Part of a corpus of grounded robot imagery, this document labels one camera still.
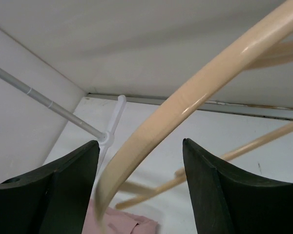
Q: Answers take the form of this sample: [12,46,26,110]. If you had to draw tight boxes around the pink trousers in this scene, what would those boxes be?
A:
[82,199,158,234]

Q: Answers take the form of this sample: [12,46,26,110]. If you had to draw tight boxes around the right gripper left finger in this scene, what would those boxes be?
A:
[0,140,100,234]

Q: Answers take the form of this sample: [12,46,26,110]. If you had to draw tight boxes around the white clothes rack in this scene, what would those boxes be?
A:
[0,68,126,170]

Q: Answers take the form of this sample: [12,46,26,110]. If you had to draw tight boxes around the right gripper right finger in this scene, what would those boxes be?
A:
[183,138,293,234]

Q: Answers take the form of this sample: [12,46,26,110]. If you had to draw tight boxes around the beige wooden hanger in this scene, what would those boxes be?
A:
[94,0,293,224]

